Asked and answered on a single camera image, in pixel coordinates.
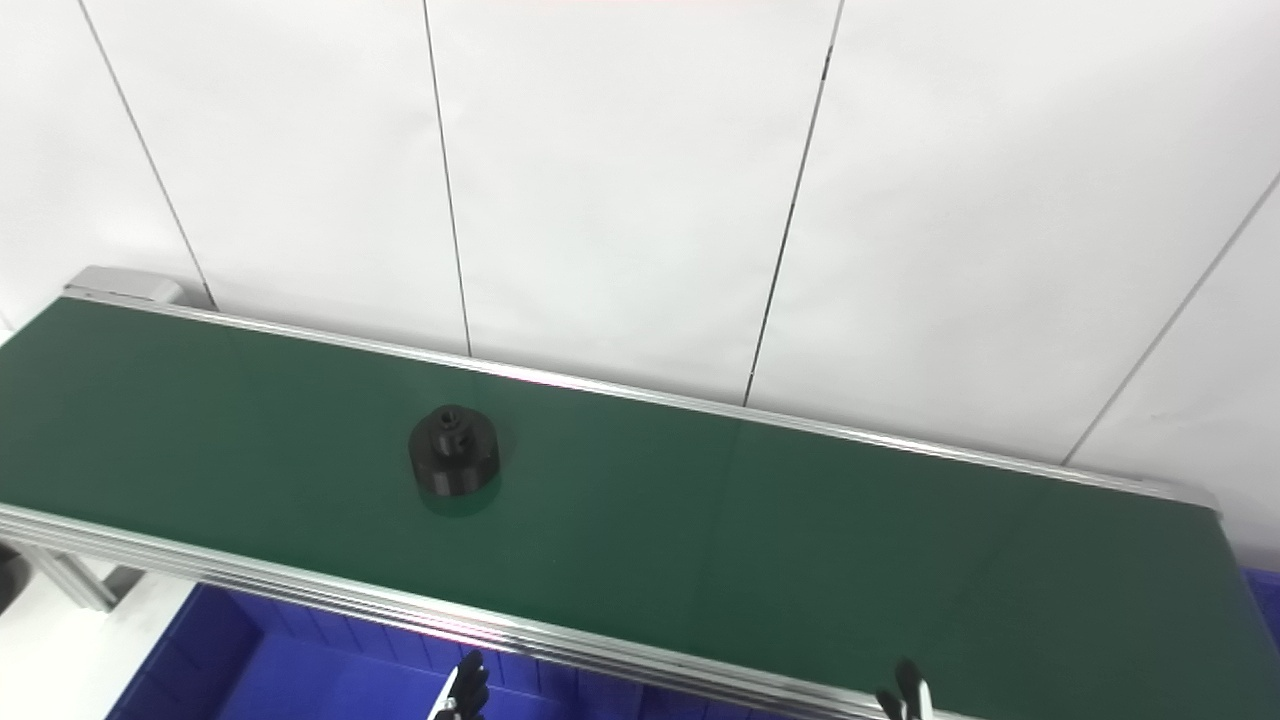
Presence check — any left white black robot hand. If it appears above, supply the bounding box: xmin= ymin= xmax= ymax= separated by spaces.
xmin=433 ymin=650 xmax=491 ymax=720

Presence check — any black round flanged part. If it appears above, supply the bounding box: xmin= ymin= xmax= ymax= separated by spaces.
xmin=407 ymin=404 xmax=502 ymax=497

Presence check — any grey aluminium conveyor leg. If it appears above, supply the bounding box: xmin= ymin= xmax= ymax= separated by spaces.
xmin=18 ymin=545 xmax=146 ymax=613

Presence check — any green conveyor belt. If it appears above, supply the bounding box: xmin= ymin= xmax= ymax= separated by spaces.
xmin=0 ymin=265 xmax=1280 ymax=720

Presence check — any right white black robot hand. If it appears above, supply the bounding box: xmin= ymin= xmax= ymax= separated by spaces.
xmin=875 ymin=658 xmax=936 ymax=720

